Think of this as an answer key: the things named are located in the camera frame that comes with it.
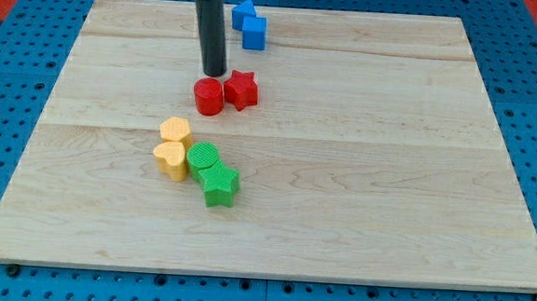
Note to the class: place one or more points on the green star block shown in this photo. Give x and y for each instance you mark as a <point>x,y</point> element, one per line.
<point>219,184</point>

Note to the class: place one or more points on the green cylinder block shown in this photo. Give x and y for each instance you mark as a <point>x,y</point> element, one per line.
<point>201,156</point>

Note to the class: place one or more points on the red star block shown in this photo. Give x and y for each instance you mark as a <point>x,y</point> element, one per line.
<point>241,90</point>

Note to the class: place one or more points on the red cylinder block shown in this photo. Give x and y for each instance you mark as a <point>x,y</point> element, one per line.
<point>208,93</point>

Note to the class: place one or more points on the yellow pentagon block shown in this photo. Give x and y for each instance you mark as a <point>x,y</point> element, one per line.
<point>176,129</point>

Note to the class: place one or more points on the yellow heart block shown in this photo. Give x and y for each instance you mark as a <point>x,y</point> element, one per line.
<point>171,160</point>

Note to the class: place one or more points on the light wooden board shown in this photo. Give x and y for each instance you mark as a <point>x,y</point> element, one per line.
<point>373,157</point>

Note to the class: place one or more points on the blue cube block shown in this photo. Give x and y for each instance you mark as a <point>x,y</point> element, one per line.
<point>254,32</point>

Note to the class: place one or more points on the blue triangle block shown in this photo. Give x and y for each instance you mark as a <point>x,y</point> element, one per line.
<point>240,12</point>

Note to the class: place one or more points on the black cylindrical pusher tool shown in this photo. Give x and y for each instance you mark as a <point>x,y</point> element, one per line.
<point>211,26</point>

